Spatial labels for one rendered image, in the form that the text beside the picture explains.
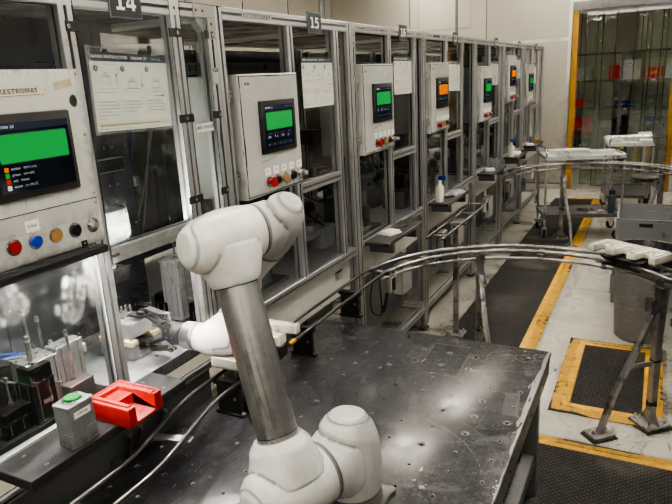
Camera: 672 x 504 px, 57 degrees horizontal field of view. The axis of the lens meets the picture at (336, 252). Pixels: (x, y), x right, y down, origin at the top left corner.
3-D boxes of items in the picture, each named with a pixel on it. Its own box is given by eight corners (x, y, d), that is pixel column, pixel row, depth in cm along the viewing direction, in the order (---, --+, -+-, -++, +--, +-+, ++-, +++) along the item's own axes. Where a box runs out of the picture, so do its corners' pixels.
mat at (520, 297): (512, 399, 342) (513, 397, 341) (412, 381, 368) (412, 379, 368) (601, 199, 840) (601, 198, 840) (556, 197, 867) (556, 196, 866)
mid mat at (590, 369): (663, 431, 305) (663, 429, 305) (547, 410, 330) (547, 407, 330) (662, 350, 390) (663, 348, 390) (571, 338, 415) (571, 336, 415)
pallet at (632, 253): (587, 260, 321) (588, 241, 318) (604, 255, 327) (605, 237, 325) (653, 277, 290) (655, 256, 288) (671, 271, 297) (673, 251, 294)
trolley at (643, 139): (655, 219, 718) (663, 135, 691) (601, 217, 737) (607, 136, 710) (645, 204, 794) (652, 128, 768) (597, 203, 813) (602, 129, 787)
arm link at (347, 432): (395, 483, 162) (393, 409, 156) (346, 518, 150) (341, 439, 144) (351, 458, 173) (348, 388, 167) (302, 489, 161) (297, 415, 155)
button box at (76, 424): (75, 450, 153) (67, 408, 150) (54, 443, 157) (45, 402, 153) (100, 434, 160) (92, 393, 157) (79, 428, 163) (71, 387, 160)
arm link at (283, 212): (271, 222, 166) (229, 232, 157) (296, 175, 154) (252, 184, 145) (296, 259, 161) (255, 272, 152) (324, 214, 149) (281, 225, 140)
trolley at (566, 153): (540, 240, 656) (543, 149, 630) (532, 227, 709) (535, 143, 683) (627, 239, 641) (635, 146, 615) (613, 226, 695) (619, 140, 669)
